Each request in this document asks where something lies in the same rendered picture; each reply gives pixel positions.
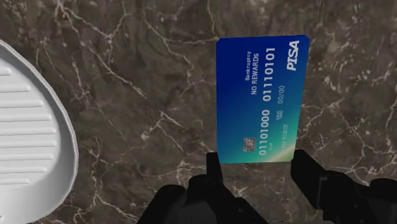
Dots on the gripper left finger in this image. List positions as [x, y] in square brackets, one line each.
[204, 189]

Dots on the white ridged tray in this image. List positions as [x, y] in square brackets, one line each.
[28, 136]

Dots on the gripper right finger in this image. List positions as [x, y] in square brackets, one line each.
[335, 192]

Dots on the blue bank card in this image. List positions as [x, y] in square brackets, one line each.
[260, 99]

